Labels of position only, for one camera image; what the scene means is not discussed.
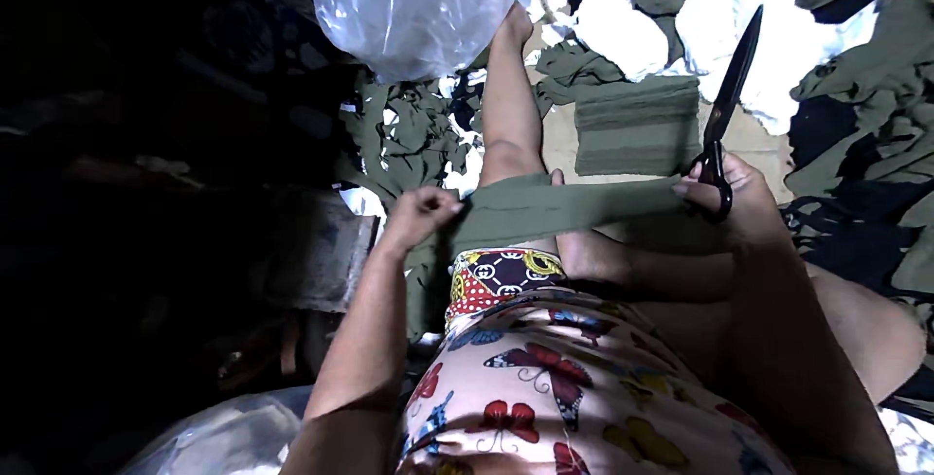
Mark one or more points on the pile of green fabric scraps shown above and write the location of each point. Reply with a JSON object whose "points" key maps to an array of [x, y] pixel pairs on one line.
{"points": [[408, 124]]}

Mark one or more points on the long green fabric strip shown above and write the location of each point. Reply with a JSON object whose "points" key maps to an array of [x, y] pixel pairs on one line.
{"points": [[525, 211]]}

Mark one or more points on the person's right thumb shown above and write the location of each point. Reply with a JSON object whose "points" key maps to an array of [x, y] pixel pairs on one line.
{"points": [[699, 194]]}

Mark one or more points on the person's legs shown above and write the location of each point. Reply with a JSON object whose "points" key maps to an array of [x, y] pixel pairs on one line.
{"points": [[511, 95]]}

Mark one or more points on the person's left thumb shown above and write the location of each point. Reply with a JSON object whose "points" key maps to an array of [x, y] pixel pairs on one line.
{"points": [[441, 217]]}

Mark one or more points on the pile of white fabric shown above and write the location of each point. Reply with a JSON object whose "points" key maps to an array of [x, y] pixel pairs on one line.
{"points": [[737, 22]]}

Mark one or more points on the person's right hand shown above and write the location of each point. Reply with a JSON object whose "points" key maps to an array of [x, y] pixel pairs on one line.
{"points": [[748, 201]]}

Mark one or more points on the white patterned cloth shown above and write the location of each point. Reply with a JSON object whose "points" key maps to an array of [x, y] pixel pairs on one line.
{"points": [[908, 438]]}

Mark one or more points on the person's right fingers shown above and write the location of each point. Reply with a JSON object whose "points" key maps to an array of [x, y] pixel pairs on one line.
{"points": [[735, 168]]}

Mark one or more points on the person's left fingers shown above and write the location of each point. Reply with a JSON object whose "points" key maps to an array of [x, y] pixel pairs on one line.
{"points": [[429, 193]]}

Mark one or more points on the pile of green and black fabric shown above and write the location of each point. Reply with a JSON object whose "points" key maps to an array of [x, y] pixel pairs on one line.
{"points": [[875, 95]]}

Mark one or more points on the person's left forearm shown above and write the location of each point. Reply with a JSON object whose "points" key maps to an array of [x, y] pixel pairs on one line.
{"points": [[365, 336]]}

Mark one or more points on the grey worn box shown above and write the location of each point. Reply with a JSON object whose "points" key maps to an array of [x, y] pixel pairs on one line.
{"points": [[321, 256]]}

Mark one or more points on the black scissors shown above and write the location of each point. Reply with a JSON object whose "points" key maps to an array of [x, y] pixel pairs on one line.
{"points": [[732, 88]]}

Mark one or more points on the person's left hand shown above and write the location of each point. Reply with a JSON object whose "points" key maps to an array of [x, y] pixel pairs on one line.
{"points": [[408, 223]]}

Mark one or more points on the stack of folded green fabric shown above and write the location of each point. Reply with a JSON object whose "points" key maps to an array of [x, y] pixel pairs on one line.
{"points": [[635, 132]]}

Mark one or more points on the clear plastic bag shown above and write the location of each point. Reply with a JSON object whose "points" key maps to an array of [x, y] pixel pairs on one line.
{"points": [[416, 8], [233, 435]]}

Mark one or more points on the person's right forearm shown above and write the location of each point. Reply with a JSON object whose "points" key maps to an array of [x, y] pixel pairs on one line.
{"points": [[792, 343]]}

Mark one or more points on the person's body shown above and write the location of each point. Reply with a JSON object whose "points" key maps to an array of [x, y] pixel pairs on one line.
{"points": [[525, 387]]}

